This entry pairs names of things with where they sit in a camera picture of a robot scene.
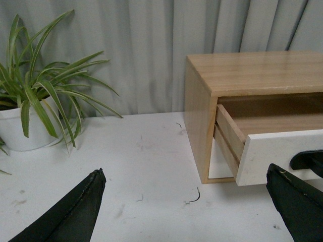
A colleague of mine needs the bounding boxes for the white-front wooden drawer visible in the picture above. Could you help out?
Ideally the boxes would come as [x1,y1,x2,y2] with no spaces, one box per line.
[214,104,322,186]

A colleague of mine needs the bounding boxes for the green spider plant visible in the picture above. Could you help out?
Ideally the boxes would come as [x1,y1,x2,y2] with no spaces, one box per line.
[0,9,124,175]

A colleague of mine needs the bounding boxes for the wooden drawer cabinet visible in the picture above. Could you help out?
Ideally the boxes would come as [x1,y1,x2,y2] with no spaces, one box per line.
[184,51,322,184]

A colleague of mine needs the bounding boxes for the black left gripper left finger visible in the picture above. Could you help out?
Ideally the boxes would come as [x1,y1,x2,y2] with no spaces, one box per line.
[11,169,106,241]

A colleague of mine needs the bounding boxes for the small bent wire piece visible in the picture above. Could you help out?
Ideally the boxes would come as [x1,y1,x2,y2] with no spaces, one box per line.
[183,187,201,204]

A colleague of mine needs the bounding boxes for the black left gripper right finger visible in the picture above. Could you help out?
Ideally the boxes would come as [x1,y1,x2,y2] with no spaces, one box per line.
[266,163,322,241]

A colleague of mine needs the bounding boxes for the black drawer handle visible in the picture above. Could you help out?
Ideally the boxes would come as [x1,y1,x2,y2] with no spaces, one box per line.
[290,150,322,177]

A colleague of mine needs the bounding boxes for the grey curtain backdrop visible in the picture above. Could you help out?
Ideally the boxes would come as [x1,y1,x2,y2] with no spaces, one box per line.
[1,1,322,114]

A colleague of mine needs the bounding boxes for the white plant pot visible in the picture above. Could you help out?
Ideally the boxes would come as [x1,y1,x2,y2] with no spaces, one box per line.
[1,97,62,151]

